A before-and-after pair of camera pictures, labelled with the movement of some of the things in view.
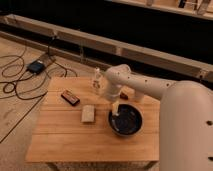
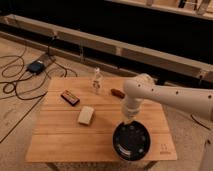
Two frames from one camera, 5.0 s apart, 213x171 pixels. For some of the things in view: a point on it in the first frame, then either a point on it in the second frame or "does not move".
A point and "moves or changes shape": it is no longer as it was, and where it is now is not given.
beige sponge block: [87, 113] does not move
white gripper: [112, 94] → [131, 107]
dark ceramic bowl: [128, 122] moves or changes shape
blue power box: [36, 66] does not move
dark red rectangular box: [70, 98] does not move
